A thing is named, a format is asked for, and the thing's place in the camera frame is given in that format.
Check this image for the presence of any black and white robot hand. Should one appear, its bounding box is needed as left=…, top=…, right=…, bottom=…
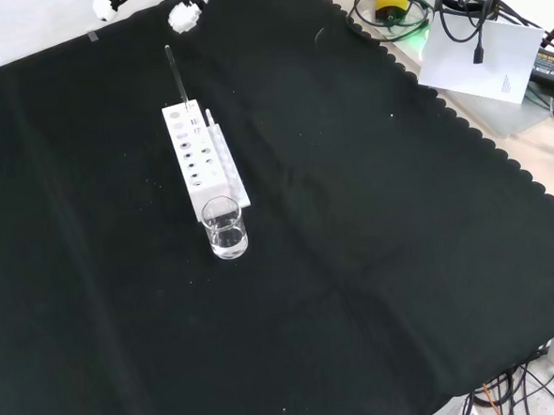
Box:
left=91, top=0, right=215, bottom=40

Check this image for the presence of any glass rod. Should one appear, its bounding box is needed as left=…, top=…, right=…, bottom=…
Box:
left=164, top=44, right=190, bottom=110

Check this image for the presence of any white test tube rack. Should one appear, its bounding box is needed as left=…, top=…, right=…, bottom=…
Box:
left=161, top=96, right=253, bottom=223

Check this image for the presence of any yellow stop button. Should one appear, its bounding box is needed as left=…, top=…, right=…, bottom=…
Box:
left=375, top=0, right=412, bottom=26

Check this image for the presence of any small clear glass beaker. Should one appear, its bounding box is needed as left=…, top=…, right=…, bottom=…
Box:
left=199, top=194, right=251, bottom=263

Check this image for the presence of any black bench cloth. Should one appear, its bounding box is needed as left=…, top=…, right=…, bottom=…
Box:
left=0, top=0, right=554, bottom=415

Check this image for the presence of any white paper sheet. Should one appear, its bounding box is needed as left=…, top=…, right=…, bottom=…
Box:
left=414, top=11, right=550, bottom=111

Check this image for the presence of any pale grey board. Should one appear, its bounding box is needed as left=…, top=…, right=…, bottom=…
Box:
left=377, top=0, right=554, bottom=146

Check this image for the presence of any black power adapter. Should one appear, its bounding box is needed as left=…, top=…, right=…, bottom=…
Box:
left=525, top=47, right=554, bottom=95

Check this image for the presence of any black looped cable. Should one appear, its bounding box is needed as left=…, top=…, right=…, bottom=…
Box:
left=346, top=0, right=439, bottom=38

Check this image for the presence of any green cable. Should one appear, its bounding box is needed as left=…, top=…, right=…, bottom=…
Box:
left=383, top=0, right=436, bottom=41

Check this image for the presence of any black cable with plug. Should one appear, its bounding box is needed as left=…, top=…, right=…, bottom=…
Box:
left=435, top=0, right=509, bottom=68

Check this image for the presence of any orange cable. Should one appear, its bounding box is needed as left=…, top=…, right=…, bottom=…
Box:
left=483, top=381, right=503, bottom=415

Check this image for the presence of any black cable bundle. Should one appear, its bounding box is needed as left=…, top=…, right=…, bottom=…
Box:
left=454, top=347, right=554, bottom=415

